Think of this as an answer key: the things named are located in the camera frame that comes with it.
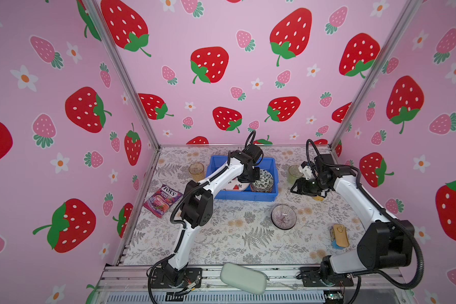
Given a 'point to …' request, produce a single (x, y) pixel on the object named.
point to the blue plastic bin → (270, 164)
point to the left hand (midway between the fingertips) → (257, 179)
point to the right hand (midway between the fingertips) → (295, 189)
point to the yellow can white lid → (318, 198)
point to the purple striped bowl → (284, 216)
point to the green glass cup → (294, 173)
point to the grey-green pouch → (246, 278)
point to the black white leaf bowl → (265, 183)
